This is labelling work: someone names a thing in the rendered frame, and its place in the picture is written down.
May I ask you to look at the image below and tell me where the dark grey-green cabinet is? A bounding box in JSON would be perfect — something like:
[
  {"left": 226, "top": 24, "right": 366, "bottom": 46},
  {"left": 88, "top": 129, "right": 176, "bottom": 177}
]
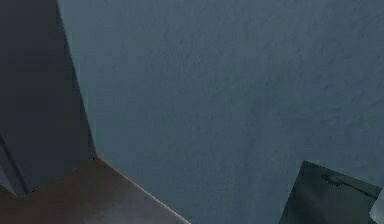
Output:
[{"left": 277, "top": 159, "right": 384, "bottom": 224}]

